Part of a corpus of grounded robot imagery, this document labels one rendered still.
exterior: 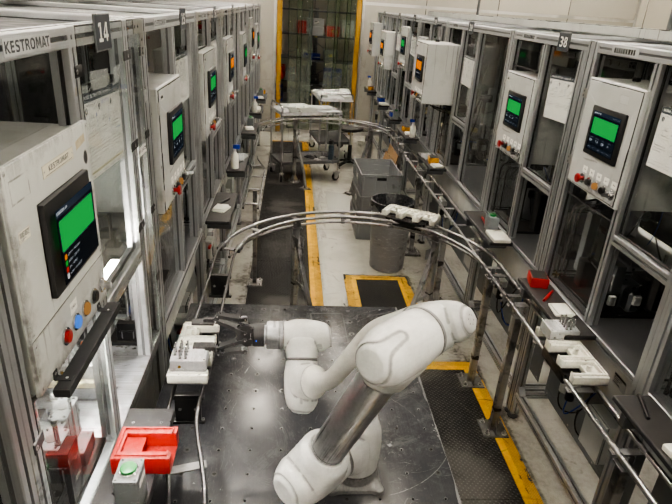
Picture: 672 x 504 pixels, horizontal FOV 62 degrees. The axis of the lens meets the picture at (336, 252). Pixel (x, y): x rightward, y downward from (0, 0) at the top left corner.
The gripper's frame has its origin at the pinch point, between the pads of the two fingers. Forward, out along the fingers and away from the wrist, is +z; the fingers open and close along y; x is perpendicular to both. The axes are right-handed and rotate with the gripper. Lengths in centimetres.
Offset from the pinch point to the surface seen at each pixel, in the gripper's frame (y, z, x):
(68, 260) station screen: 47, 18, 47
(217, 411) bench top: -44.4, -2.1, -15.9
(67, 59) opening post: 84, 22, 23
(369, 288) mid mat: -111, -94, -245
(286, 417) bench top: -44, -28, -13
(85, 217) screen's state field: 52, 18, 35
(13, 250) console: 56, 21, 62
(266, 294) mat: -111, -12, -231
